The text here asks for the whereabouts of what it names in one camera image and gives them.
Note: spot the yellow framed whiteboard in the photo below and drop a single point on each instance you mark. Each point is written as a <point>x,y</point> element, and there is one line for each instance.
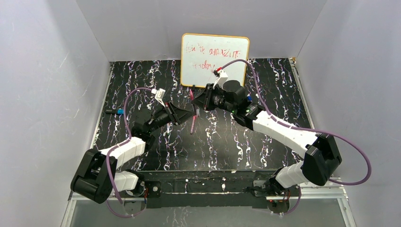
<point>202,54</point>

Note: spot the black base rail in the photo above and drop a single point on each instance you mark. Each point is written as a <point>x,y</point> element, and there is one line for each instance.
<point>224,188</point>

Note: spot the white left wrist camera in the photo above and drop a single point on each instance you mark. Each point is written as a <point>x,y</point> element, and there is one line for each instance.
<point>158,95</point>

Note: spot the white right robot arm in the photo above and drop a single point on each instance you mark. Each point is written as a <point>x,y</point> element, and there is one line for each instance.
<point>319,151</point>

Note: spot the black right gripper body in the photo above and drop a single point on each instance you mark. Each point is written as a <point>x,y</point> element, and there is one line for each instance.
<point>207,100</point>

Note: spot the white marker pen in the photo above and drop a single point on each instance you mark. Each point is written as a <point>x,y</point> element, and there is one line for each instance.
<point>168,129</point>

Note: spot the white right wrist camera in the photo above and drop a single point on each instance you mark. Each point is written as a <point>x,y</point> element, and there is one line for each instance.
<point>221,77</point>

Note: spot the dark pink pen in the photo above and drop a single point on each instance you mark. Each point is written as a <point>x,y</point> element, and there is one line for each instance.
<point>193,124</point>

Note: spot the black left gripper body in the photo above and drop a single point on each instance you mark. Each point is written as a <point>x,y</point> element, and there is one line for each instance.
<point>170,113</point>

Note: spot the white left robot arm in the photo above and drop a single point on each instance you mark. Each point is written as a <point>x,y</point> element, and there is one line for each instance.
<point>97,177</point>

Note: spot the blue capped black marker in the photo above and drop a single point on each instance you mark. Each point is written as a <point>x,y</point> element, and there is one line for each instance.
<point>114,111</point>

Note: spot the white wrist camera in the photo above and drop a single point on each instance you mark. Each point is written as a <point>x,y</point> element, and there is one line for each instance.
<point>221,77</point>
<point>158,95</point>

